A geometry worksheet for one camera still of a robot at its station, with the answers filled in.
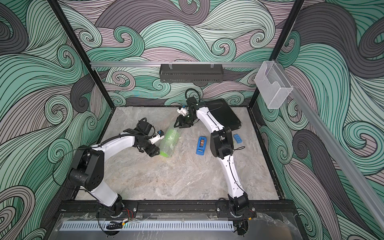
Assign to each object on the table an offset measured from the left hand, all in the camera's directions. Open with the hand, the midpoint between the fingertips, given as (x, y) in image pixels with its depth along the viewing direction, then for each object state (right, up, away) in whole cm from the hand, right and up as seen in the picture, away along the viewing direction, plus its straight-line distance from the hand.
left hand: (154, 146), depth 91 cm
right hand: (+13, +12, +4) cm, 18 cm away
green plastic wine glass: (+9, +4, +1) cm, 10 cm away
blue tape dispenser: (+30, 0, +4) cm, 30 cm away
